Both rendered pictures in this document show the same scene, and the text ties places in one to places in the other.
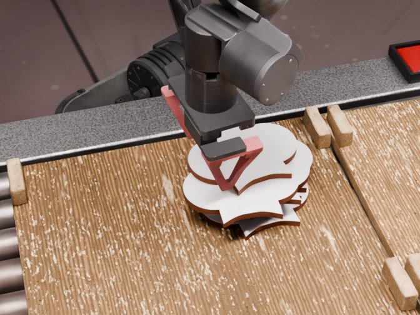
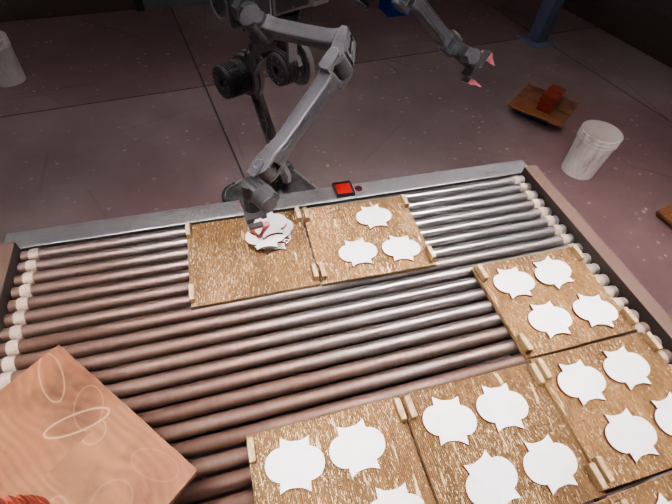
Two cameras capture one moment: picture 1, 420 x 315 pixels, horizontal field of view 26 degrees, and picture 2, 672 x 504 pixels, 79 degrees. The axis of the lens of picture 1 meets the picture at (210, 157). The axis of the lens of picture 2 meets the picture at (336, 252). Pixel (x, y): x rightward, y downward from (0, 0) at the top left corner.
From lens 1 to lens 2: 41 cm
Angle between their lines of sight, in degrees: 8
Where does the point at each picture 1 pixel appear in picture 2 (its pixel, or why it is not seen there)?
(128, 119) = (232, 208)
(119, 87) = not seen: hidden behind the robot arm
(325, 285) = (290, 271)
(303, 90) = (298, 199)
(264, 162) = (274, 228)
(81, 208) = (211, 241)
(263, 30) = (265, 188)
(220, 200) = (257, 241)
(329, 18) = (342, 153)
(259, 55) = (262, 197)
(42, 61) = (221, 167)
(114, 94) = not seen: hidden behind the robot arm
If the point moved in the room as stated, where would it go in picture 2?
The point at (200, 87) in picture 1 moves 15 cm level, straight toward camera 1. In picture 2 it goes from (247, 204) to (241, 240)
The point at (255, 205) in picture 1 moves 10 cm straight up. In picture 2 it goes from (269, 243) to (267, 223)
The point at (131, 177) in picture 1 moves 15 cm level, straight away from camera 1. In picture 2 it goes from (230, 230) to (231, 201)
